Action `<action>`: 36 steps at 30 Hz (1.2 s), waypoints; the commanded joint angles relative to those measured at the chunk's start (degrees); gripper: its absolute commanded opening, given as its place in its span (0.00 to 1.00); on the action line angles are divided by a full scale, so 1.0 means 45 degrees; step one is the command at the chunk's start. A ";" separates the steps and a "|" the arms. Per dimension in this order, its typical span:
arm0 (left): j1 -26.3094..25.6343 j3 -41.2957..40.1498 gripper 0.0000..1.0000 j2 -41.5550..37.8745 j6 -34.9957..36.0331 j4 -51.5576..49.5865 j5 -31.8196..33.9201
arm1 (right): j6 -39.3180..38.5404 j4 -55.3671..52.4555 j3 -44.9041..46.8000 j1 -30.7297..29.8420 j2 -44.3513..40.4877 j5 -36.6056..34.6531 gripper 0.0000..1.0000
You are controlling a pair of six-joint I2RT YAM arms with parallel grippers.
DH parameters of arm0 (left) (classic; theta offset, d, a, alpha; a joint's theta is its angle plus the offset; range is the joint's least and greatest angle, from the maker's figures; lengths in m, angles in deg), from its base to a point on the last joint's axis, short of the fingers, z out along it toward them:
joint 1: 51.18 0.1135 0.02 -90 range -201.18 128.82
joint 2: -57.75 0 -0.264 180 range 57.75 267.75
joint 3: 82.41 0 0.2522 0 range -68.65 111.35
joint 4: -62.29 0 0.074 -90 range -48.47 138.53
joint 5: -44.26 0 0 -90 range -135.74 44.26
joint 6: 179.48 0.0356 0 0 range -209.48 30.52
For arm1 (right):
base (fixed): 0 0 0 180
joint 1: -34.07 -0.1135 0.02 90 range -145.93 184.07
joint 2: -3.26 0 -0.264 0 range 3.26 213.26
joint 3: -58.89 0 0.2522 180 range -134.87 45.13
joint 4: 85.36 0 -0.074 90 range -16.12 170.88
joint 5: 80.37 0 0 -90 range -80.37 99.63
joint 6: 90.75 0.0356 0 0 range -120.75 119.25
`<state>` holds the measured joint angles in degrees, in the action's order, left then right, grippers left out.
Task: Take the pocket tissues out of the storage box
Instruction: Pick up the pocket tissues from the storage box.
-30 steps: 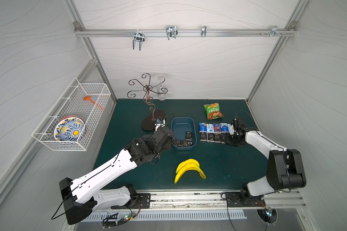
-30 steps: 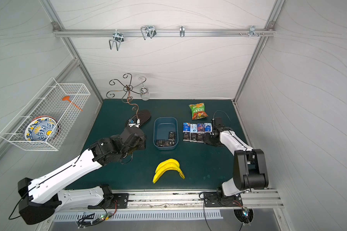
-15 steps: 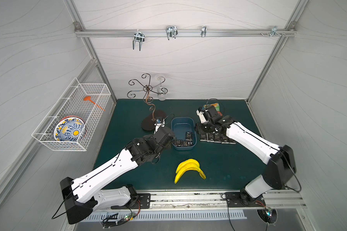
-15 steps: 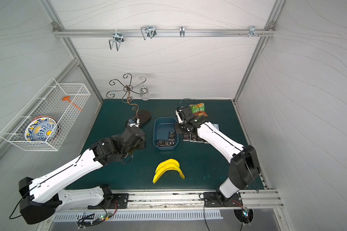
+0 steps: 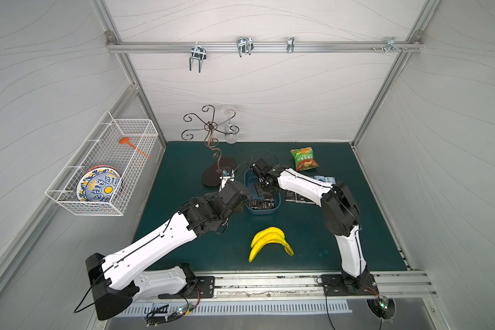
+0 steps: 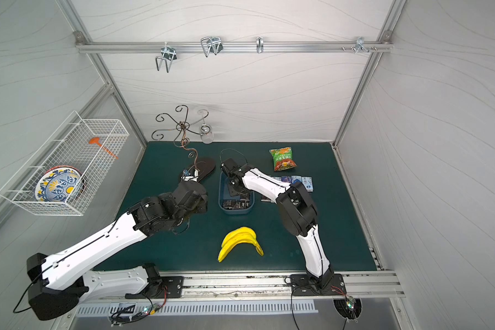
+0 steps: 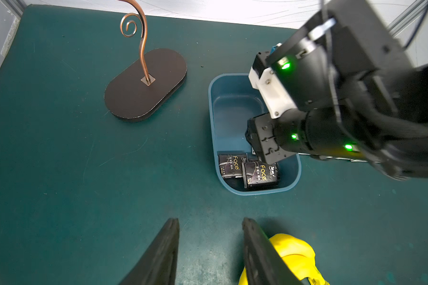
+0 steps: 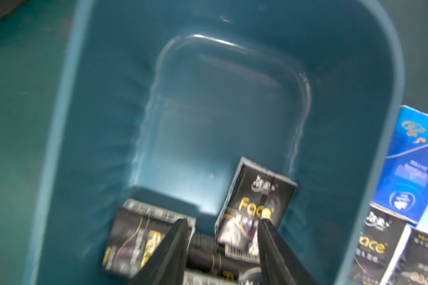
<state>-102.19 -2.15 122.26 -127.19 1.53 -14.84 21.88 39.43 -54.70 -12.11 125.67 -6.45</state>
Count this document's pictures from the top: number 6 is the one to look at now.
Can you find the metal scroll stand dark base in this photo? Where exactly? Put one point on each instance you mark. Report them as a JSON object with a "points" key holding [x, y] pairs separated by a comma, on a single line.
{"points": [[182, 140]]}

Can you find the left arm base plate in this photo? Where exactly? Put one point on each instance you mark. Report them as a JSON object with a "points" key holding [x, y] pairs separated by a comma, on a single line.
{"points": [[173, 286]]}

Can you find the yellow banana bunch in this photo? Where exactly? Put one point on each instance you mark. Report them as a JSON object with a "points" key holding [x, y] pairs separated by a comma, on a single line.
{"points": [[242, 235]]}

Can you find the small metal hook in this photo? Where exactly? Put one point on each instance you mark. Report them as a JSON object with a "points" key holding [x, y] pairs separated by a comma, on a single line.
{"points": [[259, 45]]}

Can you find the aluminium rail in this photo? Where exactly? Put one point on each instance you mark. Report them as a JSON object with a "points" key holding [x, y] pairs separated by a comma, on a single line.
{"points": [[204, 286], [246, 47]]}

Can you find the metal double hook middle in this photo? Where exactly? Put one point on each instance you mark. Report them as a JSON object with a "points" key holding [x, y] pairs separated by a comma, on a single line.
{"points": [[211, 45]]}

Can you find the aluminium front rail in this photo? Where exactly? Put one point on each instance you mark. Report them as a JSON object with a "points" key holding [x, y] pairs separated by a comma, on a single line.
{"points": [[204, 286]]}

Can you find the orange plastic spoon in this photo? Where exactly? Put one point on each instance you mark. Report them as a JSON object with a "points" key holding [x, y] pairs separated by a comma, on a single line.
{"points": [[96, 141]]}

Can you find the green snack bag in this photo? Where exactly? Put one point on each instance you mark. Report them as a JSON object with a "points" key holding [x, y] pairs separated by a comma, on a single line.
{"points": [[282, 159]]}

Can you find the clear glass cup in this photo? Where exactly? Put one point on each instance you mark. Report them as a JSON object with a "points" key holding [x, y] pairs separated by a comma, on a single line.
{"points": [[206, 131]]}

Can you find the metal bracket hook right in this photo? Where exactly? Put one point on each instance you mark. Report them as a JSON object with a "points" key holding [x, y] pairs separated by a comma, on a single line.
{"points": [[360, 47]]}

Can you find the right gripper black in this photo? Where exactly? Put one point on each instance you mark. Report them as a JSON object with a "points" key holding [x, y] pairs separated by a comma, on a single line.
{"points": [[236, 188]]}

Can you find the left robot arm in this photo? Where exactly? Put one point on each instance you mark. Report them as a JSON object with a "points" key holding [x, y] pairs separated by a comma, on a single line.
{"points": [[61, 281]]}

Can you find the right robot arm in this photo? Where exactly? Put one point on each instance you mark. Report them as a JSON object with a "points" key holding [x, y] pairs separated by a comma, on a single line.
{"points": [[297, 209]]}

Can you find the blue yellow patterned plate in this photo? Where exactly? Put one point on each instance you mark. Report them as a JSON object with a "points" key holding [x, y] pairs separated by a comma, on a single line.
{"points": [[59, 184]]}

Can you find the metal double hook left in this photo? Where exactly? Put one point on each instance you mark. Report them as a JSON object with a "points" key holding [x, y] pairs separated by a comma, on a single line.
{"points": [[166, 58]]}

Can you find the teal plastic storage box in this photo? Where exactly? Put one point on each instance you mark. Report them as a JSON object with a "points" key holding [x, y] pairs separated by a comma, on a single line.
{"points": [[233, 205]]}

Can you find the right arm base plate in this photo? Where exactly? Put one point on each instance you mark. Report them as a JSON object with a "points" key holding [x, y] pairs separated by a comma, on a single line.
{"points": [[303, 285]]}

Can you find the white blue tissue pack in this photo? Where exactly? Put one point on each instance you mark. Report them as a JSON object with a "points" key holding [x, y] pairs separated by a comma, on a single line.
{"points": [[308, 183]]}

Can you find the aluminium top rail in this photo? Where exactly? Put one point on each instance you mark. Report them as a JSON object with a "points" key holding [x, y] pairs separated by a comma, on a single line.
{"points": [[246, 47]]}

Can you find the white wire basket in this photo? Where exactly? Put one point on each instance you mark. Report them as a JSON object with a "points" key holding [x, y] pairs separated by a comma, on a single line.
{"points": [[68, 146]]}

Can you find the metal double hook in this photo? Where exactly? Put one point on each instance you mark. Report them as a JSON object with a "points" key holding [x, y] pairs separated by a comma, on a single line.
{"points": [[166, 58], [211, 45]]}

